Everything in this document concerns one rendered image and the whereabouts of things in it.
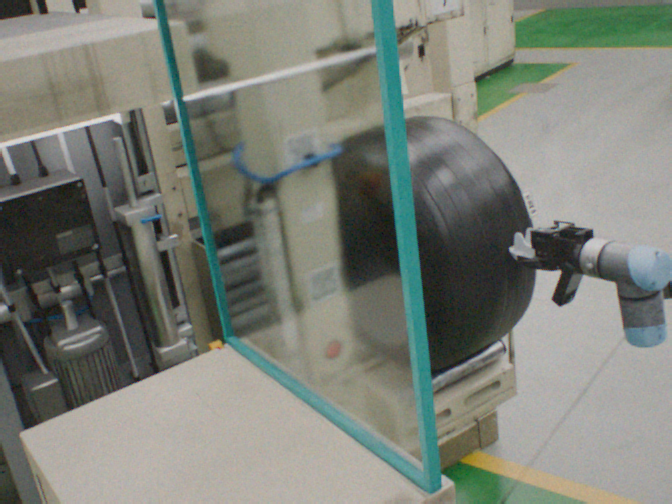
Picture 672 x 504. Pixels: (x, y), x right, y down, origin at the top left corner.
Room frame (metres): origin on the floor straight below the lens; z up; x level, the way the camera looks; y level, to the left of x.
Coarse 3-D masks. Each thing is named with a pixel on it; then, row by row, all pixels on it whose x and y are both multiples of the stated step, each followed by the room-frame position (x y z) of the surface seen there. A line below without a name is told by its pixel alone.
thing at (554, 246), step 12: (540, 228) 1.48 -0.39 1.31; (552, 228) 1.48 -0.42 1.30; (564, 228) 1.44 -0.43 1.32; (576, 228) 1.44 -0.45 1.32; (588, 228) 1.41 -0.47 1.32; (540, 240) 1.45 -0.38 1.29; (552, 240) 1.43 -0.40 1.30; (564, 240) 1.42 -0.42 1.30; (576, 240) 1.40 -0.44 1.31; (588, 240) 1.40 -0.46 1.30; (540, 252) 1.46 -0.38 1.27; (552, 252) 1.43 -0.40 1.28; (564, 252) 1.43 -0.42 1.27; (576, 252) 1.38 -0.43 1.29; (552, 264) 1.43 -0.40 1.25; (576, 264) 1.37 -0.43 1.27
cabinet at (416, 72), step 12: (420, 36) 6.69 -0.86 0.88; (420, 48) 6.66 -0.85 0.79; (408, 60) 6.53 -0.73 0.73; (420, 60) 6.66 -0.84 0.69; (408, 72) 6.51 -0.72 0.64; (420, 72) 6.65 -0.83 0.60; (408, 84) 6.50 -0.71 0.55; (420, 84) 6.64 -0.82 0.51; (432, 84) 6.77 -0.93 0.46; (408, 96) 6.49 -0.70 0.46
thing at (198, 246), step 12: (192, 240) 1.98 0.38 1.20; (204, 252) 1.91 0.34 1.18; (204, 264) 1.93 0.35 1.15; (204, 276) 1.94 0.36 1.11; (204, 288) 1.96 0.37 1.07; (204, 300) 1.97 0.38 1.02; (216, 300) 1.91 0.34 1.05; (216, 312) 1.92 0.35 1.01; (216, 324) 1.94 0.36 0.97; (216, 336) 1.95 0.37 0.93
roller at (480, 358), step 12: (492, 348) 1.70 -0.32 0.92; (504, 348) 1.72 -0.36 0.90; (468, 360) 1.66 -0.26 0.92; (480, 360) 1.67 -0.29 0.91; (492, 360) 1.70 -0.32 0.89; (432, 372) 1.63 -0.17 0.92; (444, 372) 1.63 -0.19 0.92; (456, 372) 1.63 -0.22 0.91; (468, 372) 1.65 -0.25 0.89; (444, 384) 1.61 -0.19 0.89
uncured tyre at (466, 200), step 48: (432, 144) 1.69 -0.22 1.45; (480, 144) 1.71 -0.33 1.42; (432, 192) 1.57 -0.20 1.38; (480, 192) 1.60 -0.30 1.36; (432, 240) 1.52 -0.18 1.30; (480, 240) 1.54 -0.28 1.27; (432, 288) 1.51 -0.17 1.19; (480, 288) 1.51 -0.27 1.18; (528, 288) 1.59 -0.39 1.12; (432, 336) 1.53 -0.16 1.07; (480, 336) 1.55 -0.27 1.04
